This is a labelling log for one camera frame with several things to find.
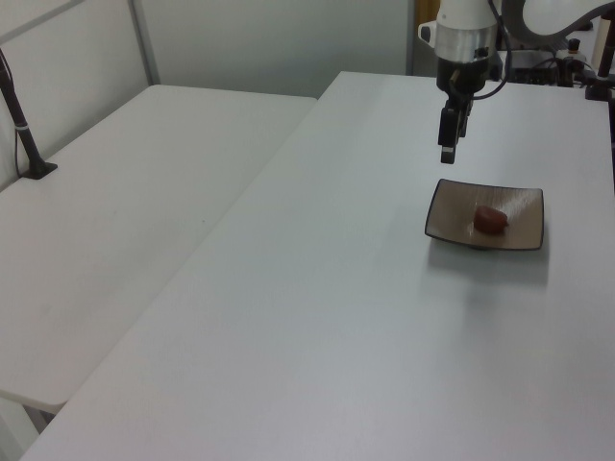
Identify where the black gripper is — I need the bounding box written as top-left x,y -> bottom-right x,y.
435,56 -> 489,166

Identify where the small round red food item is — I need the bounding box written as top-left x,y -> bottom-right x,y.
473,205 -> 510,235

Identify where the brown square ceramic plate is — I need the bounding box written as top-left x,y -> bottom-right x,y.
423,178 -> 546,253

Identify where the grey control equipment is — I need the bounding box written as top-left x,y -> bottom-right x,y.
495,46 -> 585,88

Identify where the brown wooden panel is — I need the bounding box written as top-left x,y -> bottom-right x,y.
414,0 -> 441,24

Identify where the black pole with base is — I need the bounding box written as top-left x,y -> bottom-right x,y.
0,46 -> 60,181

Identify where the white table leg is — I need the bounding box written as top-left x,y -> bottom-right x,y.
0,396 -> 55,461

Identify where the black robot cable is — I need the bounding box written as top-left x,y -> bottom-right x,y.
451,0 -> 513,102

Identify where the black clamp bracket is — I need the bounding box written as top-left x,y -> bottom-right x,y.
582,71 -> 615,103

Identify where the dark red upright post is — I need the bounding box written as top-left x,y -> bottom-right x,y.
594,15 -> 615,79

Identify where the grey metal frame post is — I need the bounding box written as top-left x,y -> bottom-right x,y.
126,0 -> 162,87

